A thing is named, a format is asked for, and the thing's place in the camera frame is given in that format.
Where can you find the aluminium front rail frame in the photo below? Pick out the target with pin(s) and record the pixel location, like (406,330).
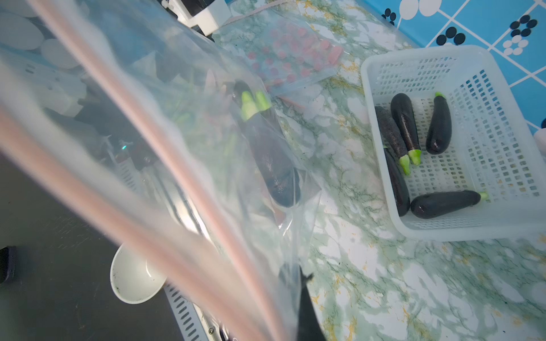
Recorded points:
(194,323)

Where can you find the dark purple eggplant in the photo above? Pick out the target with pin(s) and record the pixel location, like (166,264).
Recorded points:
(261,128)

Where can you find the white plastic basket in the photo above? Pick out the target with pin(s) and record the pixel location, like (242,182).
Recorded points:
(492,150)

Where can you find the eggplant in basket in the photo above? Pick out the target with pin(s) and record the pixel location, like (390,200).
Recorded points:
(399,187)
(439,134)
(391,133)
(403,115)
(433,205)

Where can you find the clear pink-dotted zip bag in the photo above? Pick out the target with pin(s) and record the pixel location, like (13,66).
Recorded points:
(131,26)

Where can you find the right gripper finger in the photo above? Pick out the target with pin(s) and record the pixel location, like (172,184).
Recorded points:
(308,324)

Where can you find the white bowl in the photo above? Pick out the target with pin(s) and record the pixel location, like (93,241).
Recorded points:
(134,280)

